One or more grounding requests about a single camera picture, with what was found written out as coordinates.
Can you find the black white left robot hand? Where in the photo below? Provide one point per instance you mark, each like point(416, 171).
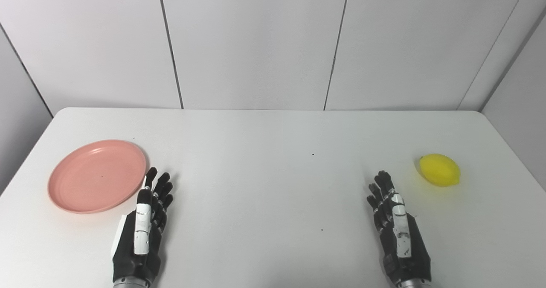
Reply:
point(143, 232)

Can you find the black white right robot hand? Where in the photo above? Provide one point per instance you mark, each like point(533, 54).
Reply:
point(401, 232)

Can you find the pink round plate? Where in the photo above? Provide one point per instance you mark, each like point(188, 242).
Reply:
point(96, 177)

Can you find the yellow lemon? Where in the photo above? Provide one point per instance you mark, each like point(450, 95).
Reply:
point(439, 170)

